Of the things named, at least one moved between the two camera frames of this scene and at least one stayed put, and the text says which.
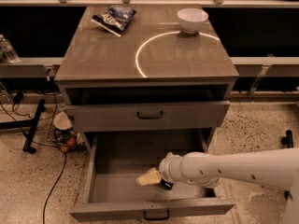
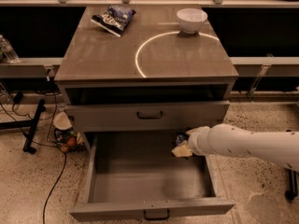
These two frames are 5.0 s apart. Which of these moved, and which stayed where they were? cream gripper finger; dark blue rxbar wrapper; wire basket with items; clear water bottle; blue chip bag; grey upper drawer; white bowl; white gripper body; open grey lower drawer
Moved: white gripper body; cream gripper finger; dark blue rxbar wrapper
Stayed: blue chip bag; clear water bottle; white bowl; grey upper drawer; open grey lower drawer; wire basket with items
